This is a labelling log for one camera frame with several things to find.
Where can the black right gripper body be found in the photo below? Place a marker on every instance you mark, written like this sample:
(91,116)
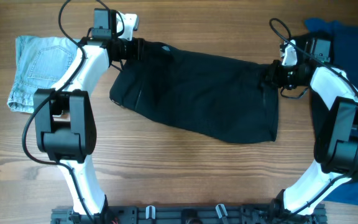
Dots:
(283,76)

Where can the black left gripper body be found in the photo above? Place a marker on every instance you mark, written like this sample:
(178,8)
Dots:
(132,50)

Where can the black shorts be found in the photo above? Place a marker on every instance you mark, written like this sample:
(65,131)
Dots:
(220,97)

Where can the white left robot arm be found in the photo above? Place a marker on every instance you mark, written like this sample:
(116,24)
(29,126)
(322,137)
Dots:
(64,121)

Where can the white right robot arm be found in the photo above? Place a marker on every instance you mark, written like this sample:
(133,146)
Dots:
(336,147)

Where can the black garment in pile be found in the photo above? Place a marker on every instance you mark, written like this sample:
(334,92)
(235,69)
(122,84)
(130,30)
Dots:
(319,110)

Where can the blue garment in pile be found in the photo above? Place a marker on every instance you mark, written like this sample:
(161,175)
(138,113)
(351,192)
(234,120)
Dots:
(345,45)

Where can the folded light blue jeans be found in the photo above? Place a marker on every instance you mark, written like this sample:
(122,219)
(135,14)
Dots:
(40,63)

